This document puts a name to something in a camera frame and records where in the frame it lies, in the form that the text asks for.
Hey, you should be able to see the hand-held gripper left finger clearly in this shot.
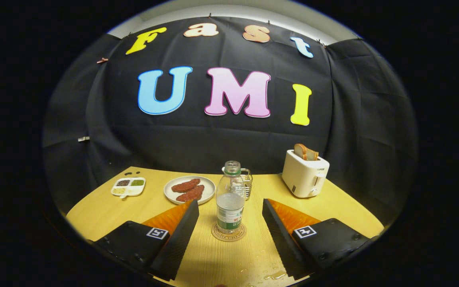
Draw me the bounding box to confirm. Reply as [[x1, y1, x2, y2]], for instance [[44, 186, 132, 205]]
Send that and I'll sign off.
[[92, 199, 200, 281]]

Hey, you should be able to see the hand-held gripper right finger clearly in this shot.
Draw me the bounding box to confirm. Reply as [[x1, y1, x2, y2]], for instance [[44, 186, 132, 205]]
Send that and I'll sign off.
[[261, 198, 371, 281]]

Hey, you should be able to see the round cork coaster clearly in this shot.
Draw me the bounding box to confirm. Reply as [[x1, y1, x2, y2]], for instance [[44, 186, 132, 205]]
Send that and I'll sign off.
[[211, 222, 247, 242]]

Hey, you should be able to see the clear plastic juice bottle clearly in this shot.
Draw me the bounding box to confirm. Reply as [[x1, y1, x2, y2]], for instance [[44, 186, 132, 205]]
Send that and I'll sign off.
[[216, 161, 246, 235]]

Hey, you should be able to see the red-brown meat patty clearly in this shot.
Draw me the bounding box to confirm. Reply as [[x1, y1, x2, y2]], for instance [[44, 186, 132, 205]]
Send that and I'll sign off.
[[176, 185, 205, 202], [171, 178, 201, 193]]

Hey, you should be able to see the wooden table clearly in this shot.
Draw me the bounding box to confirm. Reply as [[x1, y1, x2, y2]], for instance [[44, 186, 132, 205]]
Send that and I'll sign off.
[[66, 166, 385, 287]]

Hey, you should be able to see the white round plate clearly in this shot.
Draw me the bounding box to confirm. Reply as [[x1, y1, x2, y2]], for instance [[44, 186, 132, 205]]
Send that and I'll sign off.
[[163, 175, 216, 205]]

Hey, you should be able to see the white toaster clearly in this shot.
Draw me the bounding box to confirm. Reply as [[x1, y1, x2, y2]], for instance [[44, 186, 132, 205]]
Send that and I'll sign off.
[[281, 149, 330, 199]]

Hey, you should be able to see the white divided condiment dish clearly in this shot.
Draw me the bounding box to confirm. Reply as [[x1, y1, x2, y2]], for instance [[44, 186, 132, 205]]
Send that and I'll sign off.
[[110, 177, 146, 199]]

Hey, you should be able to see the black backdrop cloth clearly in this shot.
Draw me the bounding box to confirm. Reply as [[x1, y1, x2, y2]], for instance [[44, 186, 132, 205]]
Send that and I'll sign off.
[[42, 16, 419, 224]]

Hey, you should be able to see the metal wire basket holder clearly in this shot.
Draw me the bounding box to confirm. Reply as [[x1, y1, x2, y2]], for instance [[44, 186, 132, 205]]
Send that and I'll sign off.
[[222, 167, 253, 201]]

